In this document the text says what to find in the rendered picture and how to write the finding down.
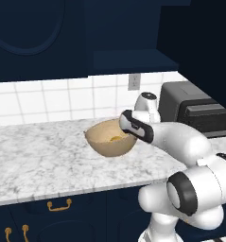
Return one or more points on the small yellow food piece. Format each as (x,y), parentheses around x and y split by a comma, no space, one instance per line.
(115,138)

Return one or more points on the dark blue tall cabinet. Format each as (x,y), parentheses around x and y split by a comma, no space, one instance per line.
(209,47)

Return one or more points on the grey wall socket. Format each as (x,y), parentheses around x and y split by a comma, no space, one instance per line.
(134,82)

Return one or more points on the dark blue upper cabinet door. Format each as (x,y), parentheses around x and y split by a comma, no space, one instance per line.
(38,38)

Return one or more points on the tan round basket bowl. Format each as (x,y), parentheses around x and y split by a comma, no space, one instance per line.
(101,143)

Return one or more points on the dark blue drawer front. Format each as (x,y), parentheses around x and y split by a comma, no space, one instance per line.
(86,204)

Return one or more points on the dark blue upper cabinet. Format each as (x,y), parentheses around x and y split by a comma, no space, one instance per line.
(127,31)

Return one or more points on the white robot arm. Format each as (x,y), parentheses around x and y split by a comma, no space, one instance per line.
(180,141)

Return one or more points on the dark grey toaster oven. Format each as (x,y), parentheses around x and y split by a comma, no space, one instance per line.
(180,100)

